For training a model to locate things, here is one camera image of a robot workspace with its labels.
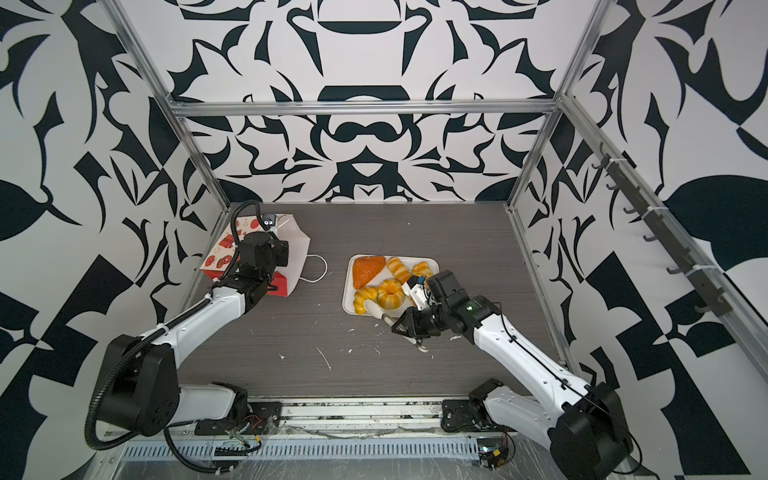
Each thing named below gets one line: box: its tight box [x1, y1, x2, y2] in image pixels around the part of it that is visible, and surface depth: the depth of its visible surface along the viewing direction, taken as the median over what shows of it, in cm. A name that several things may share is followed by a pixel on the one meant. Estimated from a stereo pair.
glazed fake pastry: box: [411, 261, 434, 277], surface depth 99 cm
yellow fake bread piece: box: [353, 286, 379, 315], surface depth 92 cm
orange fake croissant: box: [352, 256, 387, 290], surface depth 99 cm
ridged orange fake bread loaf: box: [386, 256, 412, 285], surface depth 101 cm
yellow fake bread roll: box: [377, 278, 406, 310], surface depth 94 cm
